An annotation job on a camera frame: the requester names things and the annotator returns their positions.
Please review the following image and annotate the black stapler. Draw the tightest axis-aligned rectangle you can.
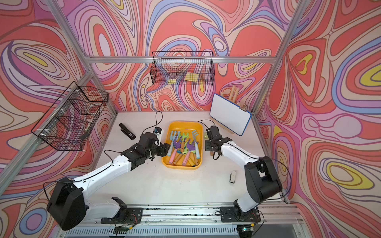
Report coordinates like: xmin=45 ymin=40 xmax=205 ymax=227
xmin=119 ymin=123 xmax=136 ymax=140

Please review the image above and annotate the wooden easel stand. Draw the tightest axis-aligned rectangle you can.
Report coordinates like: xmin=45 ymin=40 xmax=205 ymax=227
xmin=209 ymin=85 xmax=248 ymax=135

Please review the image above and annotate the yellow plastic storage box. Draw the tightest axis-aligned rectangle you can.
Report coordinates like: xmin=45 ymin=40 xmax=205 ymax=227
xmin=162 ymin=121 xmax=203 ymax=170

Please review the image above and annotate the purple hand rake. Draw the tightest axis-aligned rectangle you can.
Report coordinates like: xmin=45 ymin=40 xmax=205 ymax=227
xmin=182 ymin=139 xmax=195 ymax=167

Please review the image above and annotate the black wire basket left wall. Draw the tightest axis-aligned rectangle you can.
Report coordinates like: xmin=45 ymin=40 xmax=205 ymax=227
xmin=31 ymin=82 xmax=109 ymax=151

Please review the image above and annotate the blue framed whiteboard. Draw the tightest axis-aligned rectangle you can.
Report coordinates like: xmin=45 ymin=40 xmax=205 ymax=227
xmin=209 ymin=93 xmax=253 ymax=136

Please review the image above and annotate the black wire basket wall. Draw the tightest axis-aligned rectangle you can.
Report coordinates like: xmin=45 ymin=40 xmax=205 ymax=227
xmin=150 ymin=50 xmax=215 ymax=85
xmin=31 ymin=82 xmax=109 ymax=151

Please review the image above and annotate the purple garden fork pink handle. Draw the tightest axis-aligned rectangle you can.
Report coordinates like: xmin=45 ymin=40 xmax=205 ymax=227
xmin=169 ymin=139 xmax=181 ymax=164

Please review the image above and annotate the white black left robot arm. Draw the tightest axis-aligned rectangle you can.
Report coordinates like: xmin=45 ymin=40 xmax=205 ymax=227
xmin=47 ymin=127 xmax=170 ymax=231

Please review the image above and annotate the green hand rake wooden handle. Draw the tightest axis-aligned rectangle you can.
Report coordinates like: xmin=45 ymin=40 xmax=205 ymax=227
xmin=204 ymin=132 xmax=214 ymax=156

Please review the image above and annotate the blue handled garden fork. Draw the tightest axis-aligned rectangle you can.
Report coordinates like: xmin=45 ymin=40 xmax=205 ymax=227
xmin=167 ymin=131 xmax=181 ymax=156

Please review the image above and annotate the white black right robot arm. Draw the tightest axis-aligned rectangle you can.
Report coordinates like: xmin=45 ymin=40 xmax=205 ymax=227
xmin=205 ymin=126 xmax=283 ymax=224

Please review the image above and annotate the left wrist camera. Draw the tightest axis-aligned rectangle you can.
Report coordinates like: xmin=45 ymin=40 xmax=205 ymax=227
xmin=153 ymin=127 xmax=162 ymax=145

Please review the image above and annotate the small white eraser block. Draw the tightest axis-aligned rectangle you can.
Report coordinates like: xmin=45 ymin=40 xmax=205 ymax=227
xmin=229 ymin=171 xmax=236 ymax=183

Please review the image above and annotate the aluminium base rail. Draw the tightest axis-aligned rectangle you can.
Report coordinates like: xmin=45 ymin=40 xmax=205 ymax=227
xmin=54 ymin=202 xmax=311 ymax=238

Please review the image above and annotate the black wire basket back wall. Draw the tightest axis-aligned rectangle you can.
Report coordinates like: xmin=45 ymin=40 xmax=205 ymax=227
xmin=150 ymin=50 xmax=215 ymax=85

